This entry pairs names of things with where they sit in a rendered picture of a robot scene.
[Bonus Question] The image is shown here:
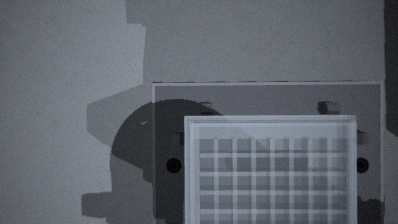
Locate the clear multi-well plate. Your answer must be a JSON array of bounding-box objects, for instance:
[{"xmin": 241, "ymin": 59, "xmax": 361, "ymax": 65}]
[{"xmin": 184, "ymin": 115, "xmax": 357, "ymax": 224}]

